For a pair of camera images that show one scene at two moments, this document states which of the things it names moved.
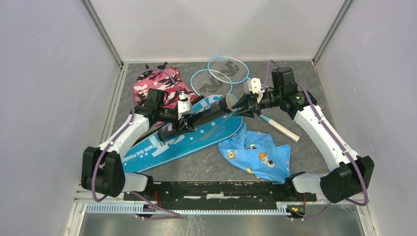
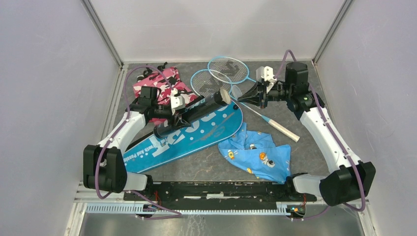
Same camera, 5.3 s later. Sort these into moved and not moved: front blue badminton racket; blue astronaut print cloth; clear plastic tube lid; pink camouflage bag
Moved: clear plastic tube lid
Not moved: front blue badminton racket; blue astronaut print cloth; pink camouflage bag
